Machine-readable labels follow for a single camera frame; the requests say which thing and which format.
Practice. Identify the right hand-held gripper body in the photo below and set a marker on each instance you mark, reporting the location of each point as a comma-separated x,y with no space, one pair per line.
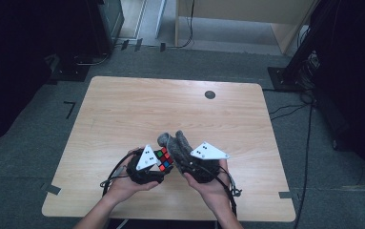
205,165

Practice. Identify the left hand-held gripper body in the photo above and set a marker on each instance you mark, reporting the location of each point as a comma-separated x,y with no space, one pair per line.
145,168

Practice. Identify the multicoloured puzzle cube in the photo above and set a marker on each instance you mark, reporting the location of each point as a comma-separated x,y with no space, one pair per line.
164,159

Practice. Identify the grey knit cloth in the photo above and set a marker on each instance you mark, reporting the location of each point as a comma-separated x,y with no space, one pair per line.
178,149

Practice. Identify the person's left hand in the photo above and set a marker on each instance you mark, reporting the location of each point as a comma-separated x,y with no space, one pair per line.
123,187

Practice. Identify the person's right hand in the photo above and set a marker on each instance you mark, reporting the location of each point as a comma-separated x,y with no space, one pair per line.
213,194

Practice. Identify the dark round table grommet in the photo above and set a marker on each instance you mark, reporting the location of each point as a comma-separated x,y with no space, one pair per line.
210,94

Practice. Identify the grey tape piece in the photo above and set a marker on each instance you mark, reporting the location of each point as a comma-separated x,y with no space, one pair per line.
285,195
53,189

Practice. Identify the black tape strip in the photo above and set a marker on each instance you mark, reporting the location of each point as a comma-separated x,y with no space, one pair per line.
125,44
138,45
162,47

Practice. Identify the black metal stand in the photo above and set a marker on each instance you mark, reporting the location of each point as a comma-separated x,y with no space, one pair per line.
293,68

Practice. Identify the black cabinet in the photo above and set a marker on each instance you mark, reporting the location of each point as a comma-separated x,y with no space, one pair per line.
105,25

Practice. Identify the light wooden cabinet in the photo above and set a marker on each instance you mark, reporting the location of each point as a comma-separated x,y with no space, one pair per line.
243,11

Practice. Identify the black floor base plate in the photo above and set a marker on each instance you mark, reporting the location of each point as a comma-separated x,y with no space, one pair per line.
69,71

